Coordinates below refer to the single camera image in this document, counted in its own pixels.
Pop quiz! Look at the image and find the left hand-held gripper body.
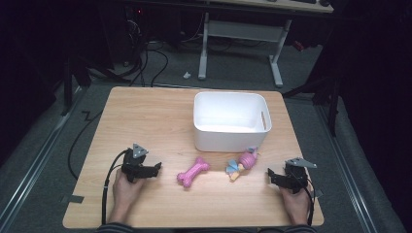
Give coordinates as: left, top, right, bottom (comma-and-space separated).
120, 143, 154, 184

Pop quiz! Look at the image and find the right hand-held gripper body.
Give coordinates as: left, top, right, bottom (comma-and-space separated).
275, 157, 318, 195

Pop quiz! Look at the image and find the pink blue yellow toy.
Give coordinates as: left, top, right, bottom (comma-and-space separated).
225, 146, 259, 182

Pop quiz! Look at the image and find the pink bone toy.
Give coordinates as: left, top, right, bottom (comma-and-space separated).
176, 156, 211, 188

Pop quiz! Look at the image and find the white plastic bin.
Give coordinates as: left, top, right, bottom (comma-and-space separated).
192, 91, 273, 153

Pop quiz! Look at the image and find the person's right hand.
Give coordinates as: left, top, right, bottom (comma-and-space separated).
279, 185, 311, 225

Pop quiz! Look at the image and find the grey tape piece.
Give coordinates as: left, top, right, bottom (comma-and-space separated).
68, 194, 86, 205

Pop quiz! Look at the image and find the black stand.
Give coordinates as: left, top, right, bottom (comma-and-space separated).
59, 56, 93, 117
281, 76, 343, 138

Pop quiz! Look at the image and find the black computer tower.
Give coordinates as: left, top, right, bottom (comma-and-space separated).
105, 4, 149, 67

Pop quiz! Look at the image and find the white-legged desk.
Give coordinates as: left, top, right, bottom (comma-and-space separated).
196, 0, 335, 89

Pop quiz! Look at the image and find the right hand-held gripper cable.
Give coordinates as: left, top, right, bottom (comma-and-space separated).
303, 178, 317, 226

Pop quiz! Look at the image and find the hand-held gripper cable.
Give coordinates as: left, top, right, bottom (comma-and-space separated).
100, 149, 131, 226
303, 178, 317, 226

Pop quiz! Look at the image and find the left hand-held gripper cable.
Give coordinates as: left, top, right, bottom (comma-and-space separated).
100, 149, 131, 226

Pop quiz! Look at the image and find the metal floor rail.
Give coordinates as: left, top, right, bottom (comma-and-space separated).
314, 102, 381, 233
0, 85, 86, 233

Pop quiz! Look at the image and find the black floor cable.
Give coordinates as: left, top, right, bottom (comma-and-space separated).
67, 110, 105, 181

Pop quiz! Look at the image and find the bundle of black cables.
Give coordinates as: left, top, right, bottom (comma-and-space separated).
122, 18, 170, 88

